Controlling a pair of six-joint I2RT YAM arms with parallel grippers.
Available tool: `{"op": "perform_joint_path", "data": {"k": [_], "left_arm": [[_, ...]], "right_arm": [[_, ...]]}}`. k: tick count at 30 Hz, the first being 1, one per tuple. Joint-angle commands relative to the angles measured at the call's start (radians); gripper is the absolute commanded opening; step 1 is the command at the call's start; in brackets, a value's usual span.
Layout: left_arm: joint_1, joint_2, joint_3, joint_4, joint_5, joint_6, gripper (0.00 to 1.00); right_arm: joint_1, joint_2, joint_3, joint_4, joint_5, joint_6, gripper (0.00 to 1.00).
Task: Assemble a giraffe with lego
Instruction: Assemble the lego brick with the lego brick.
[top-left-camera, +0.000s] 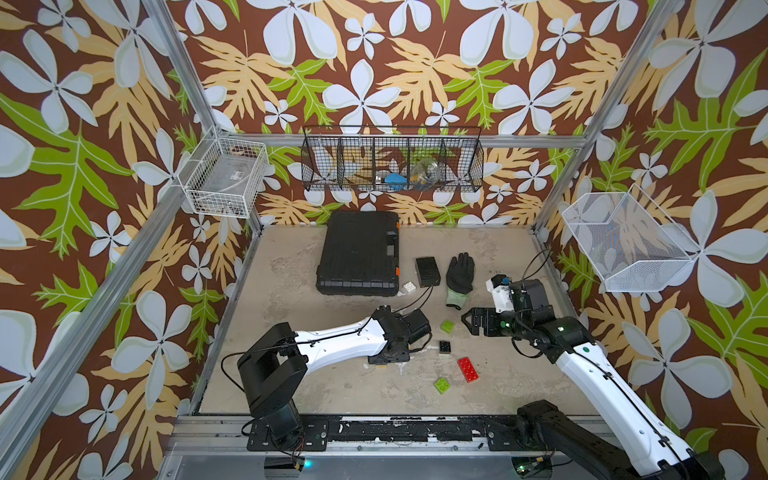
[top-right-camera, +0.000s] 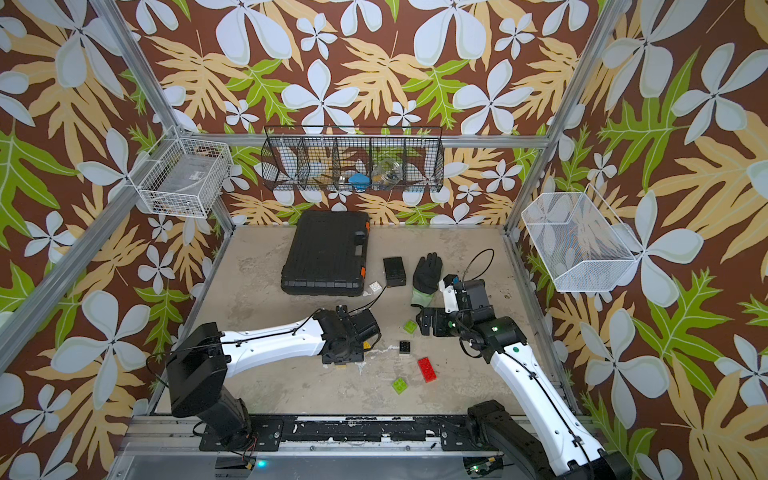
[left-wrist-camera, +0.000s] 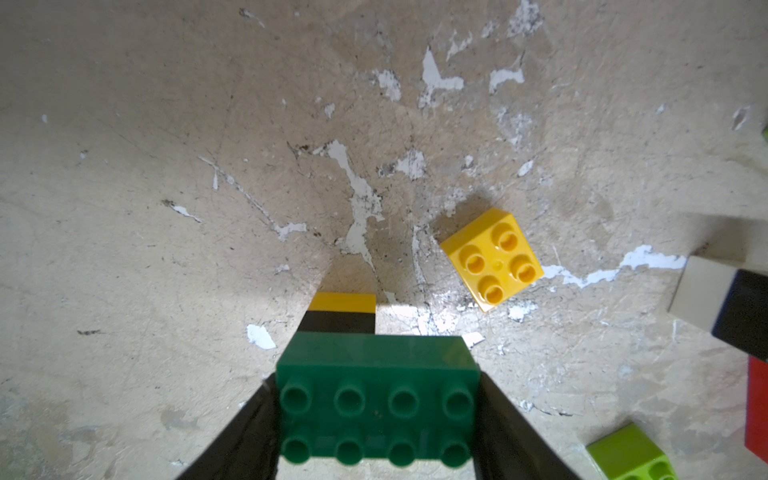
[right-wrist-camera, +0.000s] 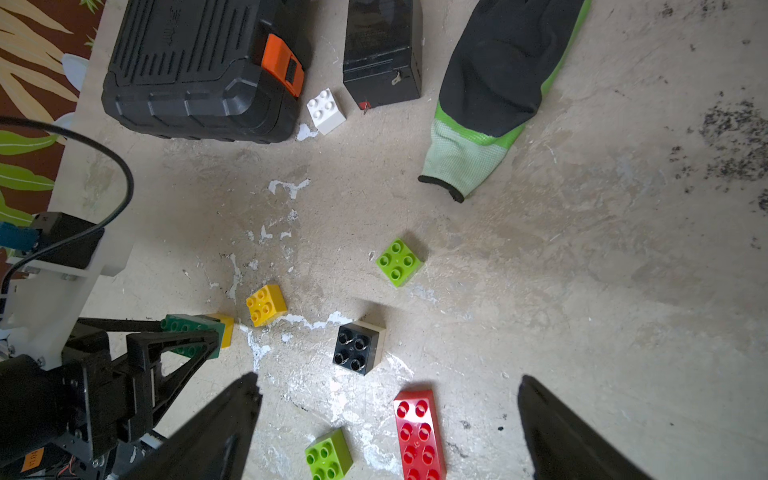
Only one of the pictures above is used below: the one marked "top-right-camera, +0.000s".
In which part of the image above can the red lego brick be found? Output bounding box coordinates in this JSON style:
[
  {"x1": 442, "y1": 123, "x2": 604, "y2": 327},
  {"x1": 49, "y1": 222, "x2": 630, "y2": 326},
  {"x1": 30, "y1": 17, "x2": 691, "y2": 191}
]
[{"x1": 417, "y1": 357, "x2": 437, "y2": 383}]

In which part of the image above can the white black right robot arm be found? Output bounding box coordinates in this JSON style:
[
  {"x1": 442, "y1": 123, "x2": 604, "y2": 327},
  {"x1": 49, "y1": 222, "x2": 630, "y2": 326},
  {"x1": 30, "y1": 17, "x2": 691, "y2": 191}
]
[{"x1": 412, "y1": 275, "x2": 633, "y2": 479}]

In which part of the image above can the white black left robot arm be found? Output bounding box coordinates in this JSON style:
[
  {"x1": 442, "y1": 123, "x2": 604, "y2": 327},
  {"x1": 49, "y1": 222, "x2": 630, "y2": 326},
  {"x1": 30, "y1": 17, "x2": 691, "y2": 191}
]
[{"x1": 165, "y1": 306, "x2": 381, "y2": 439}]

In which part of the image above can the lime green lego brick front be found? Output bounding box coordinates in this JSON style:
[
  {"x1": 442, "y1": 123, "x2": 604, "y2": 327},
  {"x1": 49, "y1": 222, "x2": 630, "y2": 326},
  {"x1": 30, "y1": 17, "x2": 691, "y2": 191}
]
[{"x1": 392, "y1": 378, "x2": 408, "y2": 395}]

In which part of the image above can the black green work glove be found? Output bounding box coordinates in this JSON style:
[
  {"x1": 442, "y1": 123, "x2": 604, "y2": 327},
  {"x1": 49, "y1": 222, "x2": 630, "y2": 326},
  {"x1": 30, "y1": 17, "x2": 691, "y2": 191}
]
[{"x1": 411, "y1": 252, "x2": 443, "y2": 308}]

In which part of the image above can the small black battery box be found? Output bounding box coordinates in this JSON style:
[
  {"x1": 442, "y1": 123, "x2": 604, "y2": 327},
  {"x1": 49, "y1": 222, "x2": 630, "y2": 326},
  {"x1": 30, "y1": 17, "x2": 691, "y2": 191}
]
[{"x1": 383, "y1": 257, "x2": 407, "y2": 287}]

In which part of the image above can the black plastic tool case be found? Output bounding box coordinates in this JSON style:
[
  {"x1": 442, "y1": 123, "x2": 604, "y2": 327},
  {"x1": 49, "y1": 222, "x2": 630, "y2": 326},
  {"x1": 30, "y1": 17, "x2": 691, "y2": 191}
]
[{"x1": 281, "y1": 210, "x2": 370, "y2": 297}]

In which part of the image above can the white mesh basket right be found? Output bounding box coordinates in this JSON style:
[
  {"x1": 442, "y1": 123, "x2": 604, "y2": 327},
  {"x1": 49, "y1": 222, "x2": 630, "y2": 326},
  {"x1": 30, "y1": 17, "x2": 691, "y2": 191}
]
[{"x1": 522, "y1": 185, "x2": 641, "y2": 293}]

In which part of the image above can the blue object in basket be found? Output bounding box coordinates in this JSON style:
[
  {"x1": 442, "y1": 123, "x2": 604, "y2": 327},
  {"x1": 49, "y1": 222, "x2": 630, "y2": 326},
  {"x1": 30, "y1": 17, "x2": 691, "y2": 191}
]
[{"x1": 348, "y1": 173, "x2": 371, "y2": 192}]

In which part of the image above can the clear plastic in basket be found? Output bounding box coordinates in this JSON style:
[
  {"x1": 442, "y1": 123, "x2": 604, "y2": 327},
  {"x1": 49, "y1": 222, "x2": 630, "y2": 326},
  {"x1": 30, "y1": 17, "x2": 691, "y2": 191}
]
[{"x1": 371, "y1": 157, "x2": 403, "y2": 191}]

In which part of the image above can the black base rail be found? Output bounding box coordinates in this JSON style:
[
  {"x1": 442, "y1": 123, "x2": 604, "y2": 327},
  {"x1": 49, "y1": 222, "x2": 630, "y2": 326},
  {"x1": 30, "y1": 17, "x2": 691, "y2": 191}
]
[{"x1": 193, "y1": 414, "x2": 483, "y2": 452}]

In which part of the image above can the black wire basket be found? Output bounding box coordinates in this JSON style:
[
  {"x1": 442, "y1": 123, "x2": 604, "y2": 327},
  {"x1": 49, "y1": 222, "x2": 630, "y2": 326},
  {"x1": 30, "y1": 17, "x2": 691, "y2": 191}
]
[{"x1": 260, "y1": 126, "x2": 445, "y2": 193}]

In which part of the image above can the white wire basket left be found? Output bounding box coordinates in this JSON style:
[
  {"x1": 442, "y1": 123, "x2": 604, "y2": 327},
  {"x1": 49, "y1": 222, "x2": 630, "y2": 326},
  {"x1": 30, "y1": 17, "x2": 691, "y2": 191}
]
[{"x1": 135, "y1": 136, "x2": 233, "y2": 219}]

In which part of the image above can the aluminium frame post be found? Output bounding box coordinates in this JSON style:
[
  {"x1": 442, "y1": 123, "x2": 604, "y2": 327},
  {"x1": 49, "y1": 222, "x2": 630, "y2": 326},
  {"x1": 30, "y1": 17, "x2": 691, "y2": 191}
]
[{"x1": 504, "y1": 1, "x2": 632, "y2": 234}]

